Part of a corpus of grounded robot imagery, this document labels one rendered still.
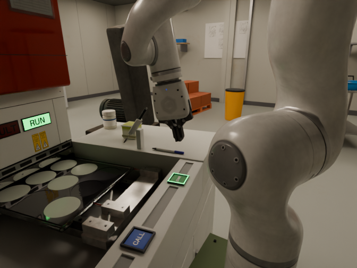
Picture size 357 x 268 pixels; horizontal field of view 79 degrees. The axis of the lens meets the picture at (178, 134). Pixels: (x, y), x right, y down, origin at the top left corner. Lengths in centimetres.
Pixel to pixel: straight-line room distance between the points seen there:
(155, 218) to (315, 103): 42
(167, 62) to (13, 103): 58
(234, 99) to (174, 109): 433
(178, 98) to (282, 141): 37
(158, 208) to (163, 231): 9
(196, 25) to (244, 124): 724
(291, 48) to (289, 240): 27
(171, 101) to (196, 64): 683
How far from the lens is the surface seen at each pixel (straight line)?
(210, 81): 725
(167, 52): 59
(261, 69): 680
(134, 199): 78
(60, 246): 78
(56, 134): 106
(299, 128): 33
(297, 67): 33
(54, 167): 105
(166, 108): 61
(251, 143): 27
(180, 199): 63
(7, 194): 94
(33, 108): 99
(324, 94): 37
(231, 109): 497
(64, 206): 79
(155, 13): 51
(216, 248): 70
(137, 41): 53
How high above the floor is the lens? 133
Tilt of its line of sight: 19 degrees down
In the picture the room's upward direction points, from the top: straight up
